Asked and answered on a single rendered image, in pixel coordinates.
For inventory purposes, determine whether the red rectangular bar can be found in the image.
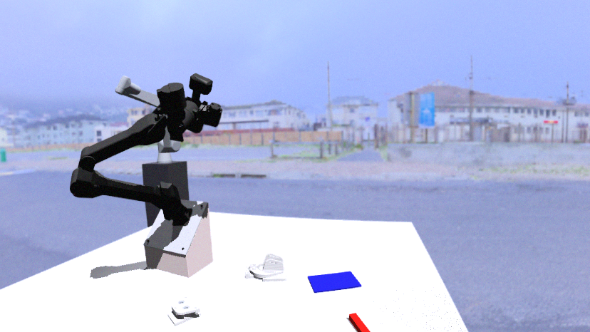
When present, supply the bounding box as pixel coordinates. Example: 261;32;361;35
349;313;370;332

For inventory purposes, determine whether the blue flat plate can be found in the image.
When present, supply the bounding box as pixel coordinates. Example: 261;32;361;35
307;271;361;293

